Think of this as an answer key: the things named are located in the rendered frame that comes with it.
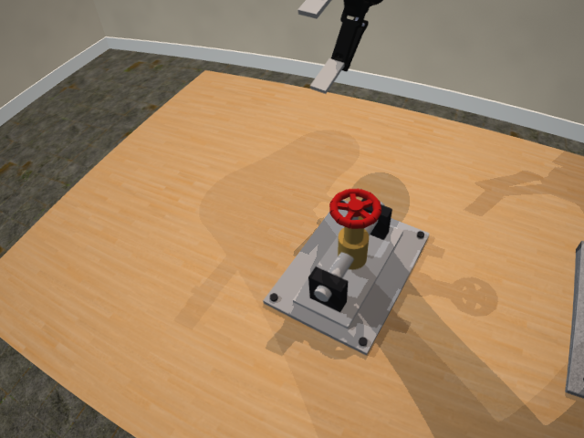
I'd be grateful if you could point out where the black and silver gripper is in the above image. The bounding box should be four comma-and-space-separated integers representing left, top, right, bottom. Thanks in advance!
298, 0, 383, 94

